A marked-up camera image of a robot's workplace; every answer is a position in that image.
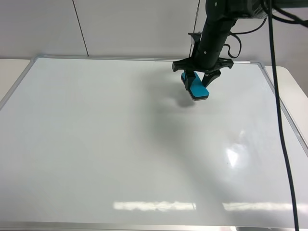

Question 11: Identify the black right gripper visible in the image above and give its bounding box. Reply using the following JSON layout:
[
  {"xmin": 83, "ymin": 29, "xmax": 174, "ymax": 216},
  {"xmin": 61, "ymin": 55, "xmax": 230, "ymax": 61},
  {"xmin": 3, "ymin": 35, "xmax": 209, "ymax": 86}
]
[{"xmin": 172, "ymin": 21, "xmax": 234, "ymax": 90}]

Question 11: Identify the teal whiteboard eraser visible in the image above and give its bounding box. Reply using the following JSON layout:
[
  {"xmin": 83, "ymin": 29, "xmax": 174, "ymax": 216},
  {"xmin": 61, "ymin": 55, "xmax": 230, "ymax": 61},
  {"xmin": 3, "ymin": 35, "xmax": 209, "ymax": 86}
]
[{"xmin": 181, "ymin": 72, "xmax": 209, "ymax": 101}]

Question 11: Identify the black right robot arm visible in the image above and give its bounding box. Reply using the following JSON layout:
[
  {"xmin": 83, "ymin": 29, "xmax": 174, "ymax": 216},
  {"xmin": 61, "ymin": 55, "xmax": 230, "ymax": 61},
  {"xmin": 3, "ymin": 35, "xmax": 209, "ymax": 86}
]
[{"xmin": 172, "ymin": 0, "xmax": 267, "ymax": 90}]

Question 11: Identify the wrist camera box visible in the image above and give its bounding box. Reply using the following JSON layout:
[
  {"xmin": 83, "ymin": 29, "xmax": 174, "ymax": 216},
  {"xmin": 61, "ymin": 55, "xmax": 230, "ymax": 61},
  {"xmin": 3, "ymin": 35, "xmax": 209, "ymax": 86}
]
[{"xmin": 188, "ymin": 32, "xmax": 202, "ymax": 45}]

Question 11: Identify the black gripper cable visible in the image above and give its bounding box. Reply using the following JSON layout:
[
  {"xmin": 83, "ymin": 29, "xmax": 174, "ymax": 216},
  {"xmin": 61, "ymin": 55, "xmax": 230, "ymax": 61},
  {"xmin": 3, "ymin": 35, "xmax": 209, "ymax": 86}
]
[{"xmin": 222, "ymin": 0, "xmax": 308, "ymax": 231}]

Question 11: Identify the white whiteboard with aluminium frame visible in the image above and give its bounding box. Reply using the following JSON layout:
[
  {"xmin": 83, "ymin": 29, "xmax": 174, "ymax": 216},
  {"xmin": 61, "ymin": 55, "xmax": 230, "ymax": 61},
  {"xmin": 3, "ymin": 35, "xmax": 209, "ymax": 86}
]
[{"xmin": 0, "ymin": 56, "xmax": 294, "ymax": 231}]

